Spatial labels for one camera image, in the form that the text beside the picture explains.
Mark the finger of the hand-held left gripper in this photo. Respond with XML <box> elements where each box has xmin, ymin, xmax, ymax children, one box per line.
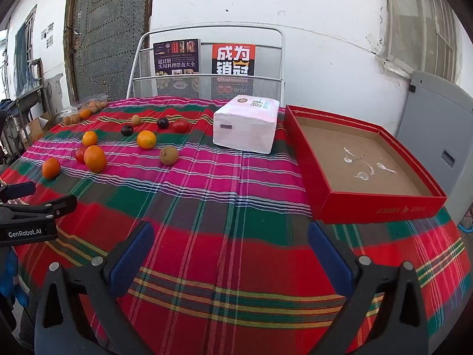
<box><xmin>0</xmin><ymin>182</ymin><xmax>36</xmax><ymax>202</ymax></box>
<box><xmin>0</xmin><ymin>194</ymin><xmax>78</xmax><ymax>223</ymax></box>

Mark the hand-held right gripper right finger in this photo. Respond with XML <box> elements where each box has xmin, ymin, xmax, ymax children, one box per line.
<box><xmin>307</xmin><ymin>221</ymin><xmax>429</xmax><ymax>355</ymax></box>

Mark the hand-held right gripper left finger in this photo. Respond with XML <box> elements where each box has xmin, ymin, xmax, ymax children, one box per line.
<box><xmin>34</xmin><ymin>221</ymin><xmax>155</xmax><ymax>355</ymax></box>

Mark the large orange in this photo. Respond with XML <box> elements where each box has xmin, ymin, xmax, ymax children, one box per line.
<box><xmin>83</xmin><ymin>145</ymin><xmax>108</xmax><ymax>174</ymax></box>

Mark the red cardboard box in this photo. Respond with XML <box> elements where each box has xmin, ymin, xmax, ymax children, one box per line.
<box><xmin>283</xmin><ymin>104</ymin><xmax>448</xmax><ymax>225</ymax></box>

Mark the person's left hand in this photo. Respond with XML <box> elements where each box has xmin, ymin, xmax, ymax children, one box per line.
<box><xmin>0</xmin><ymin>248</ymin><xmax>30</xmax><ymax>308</ymax></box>

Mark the brown cardboard carton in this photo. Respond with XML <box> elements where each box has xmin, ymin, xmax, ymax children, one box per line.
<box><xmin>23</xmin><ymin>113</ymin><xmax>59</xmax><ymax>145</ymax></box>

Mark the pile of small brown kiwis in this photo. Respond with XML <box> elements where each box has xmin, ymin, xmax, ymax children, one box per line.
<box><xmin>63</xmin><ymin>100</ymin><xmax>108</xmax><ymax>125</ymax></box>

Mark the grey metal workbench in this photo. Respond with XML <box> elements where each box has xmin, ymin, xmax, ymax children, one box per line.
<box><xmin>7</xmin><ymin>88</ymin><xmax>48</xmax><ymax>145</ymax></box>

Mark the plaid tablecloth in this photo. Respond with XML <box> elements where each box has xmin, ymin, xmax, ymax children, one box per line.
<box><xmin>0</xmin><ymin>95</ymin><xmax>468</xmax><ymax>355</ymax></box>

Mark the clear plastic clamshell container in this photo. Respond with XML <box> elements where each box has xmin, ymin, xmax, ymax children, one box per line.
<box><xmin>60</xmin><ymin>95</ymin><xmax>108</xmax><ymax>125</ymax></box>

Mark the window with blue curtain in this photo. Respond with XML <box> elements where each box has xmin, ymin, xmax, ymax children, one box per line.
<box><xmin>15</xmin><ymin>5</ymin><xmax>38</xmax><ymax>93</ymax></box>

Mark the white pink tissue pack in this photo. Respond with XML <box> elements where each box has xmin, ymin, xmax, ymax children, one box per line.
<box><xmin>213</xmin><ymin>95</ymin><xmax>280</xmax><ymax>154</ymax></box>

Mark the white metal mesh chair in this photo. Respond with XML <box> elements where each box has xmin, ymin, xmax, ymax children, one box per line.
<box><xmin>126</xmin><ymin>26</ymin><xmax>286</xmax><ymax>106</ymax></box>

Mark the grey metal cabinet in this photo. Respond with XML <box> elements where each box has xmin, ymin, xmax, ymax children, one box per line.
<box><xmin>395</xmin><ymin>70</ymin><xmax>473</xmax><ymax>226</ymax></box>

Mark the studded metal door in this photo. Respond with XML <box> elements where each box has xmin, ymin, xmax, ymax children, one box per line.
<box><xmin>64</xmin><ymin>0</ymin><xmax>156</xmax><ymax>102</ymax></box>

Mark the dark cookbook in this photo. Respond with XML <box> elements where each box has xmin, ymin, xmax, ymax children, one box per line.
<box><xmin>153</xmin><ymin>38</ymin><xmax>202</xmax><ymax>99</ymax></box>

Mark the orange black book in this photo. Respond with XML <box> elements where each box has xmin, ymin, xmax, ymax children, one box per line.
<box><xmin>211</xmin><ymin>43</ymin><xmax>256</xmax><ymax>100</ymax></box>

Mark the white framed window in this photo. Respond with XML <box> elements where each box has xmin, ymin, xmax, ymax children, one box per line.
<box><xmin>384</xmin><ymin>0</ymin><xmax>459</xmax><ymax>82</ymax></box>

